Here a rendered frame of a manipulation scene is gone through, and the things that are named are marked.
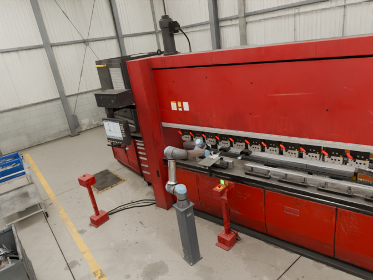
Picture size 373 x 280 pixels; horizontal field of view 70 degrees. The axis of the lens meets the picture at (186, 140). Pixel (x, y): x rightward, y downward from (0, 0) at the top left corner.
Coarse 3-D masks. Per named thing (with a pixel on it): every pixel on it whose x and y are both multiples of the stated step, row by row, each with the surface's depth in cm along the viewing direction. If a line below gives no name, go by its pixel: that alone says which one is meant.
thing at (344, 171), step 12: (192, 144) 397; (228, 156) 362; (252, 156) 338; (264, 156) 328; (276, 156) 324; (300, 168) 304; (312, 168) 294; (324, 168) 286; (336, 168) 279; (348, 168) 276
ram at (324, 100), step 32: (256, 64) 263; (288, 64) 245; (320, 64) 228; (352, 64) 214; (160, 96) 364; (192, 96) 329; (224, 96) 300; (256, 96) 276; (288, 96) 255; (320, 96) 237; (352, 96) 222; (192, 128) 349; (224, 128) 316; (256, 128) 289; (288, 128) 267; (320, 128) 248; (352, 128) 231
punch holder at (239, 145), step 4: (236, 136) 309; (240, 136) 306; (236, 140) 311; (240, 140) 308; (244, 140) 306; (236, 144) 313; (240, 144) 310; (244, 144) 307; (240, 148) 312; (244, 148) 311
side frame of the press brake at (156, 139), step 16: (128, 64) 350; (144, 64) 344; (144, 80) 348; (144, 96) 352; (144, 112) 365; (144, 128) 378; (160, 128) 382; (176, 128) 408; (144, 144) 391; (160, 144) 386; (176, 144) 413; (160, 160) 390; (160, 176) 395; (160, 192) 410
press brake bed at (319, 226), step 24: (192, 168) 361; (192, 192) 379; (240, 192) 323; (264, 192) 302; (288, 192) 281; (216, 216) 376; (240, 216) 338; (264, 216) 313; (288, 216) 292; (312, 216) 274; (336, 216) 258; (360, 216) 243; (264, 240) 328; (288, 240) 310; (312, 240) 285; (336, 240) 267; (360, 240) 252; (336, 264) 279; (360, 264) 265
